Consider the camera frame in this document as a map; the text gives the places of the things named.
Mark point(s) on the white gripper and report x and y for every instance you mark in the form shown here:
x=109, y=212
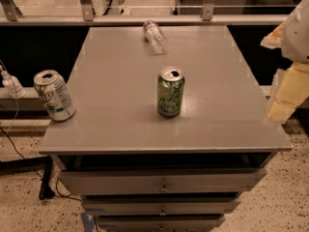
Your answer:
x=297, y=36

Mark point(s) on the white green 7up can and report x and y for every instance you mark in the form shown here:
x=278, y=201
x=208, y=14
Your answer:
x=54, y=95

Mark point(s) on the green LaCroix can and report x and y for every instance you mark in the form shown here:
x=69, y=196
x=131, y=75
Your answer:
x=170, y=85

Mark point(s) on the clear plastic water bottle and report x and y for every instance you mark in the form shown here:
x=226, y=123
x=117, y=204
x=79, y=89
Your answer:
x=155, y=37

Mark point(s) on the grey drawer cabinet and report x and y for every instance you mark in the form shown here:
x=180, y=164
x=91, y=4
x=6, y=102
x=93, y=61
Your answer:
x=116, y=125

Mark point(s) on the top grey drawer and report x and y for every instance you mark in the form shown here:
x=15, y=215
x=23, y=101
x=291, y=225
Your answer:
x=161, y=181

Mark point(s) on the grey drawer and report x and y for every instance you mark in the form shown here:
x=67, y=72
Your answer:
x=161, y=181
x=158, y=222
x=161, y=206

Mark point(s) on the middle grey drawer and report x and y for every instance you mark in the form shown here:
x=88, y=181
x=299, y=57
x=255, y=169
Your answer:
x=161, y=206

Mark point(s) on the bottom grey drawer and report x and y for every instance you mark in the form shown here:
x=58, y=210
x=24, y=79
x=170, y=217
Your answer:
x=158, y=222

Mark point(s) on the black metal stand leg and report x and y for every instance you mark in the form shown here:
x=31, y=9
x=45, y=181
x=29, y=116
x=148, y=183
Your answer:
x=31, y=165

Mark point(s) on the metal railing frame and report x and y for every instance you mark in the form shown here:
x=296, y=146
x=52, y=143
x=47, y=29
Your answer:
x=165, y=12

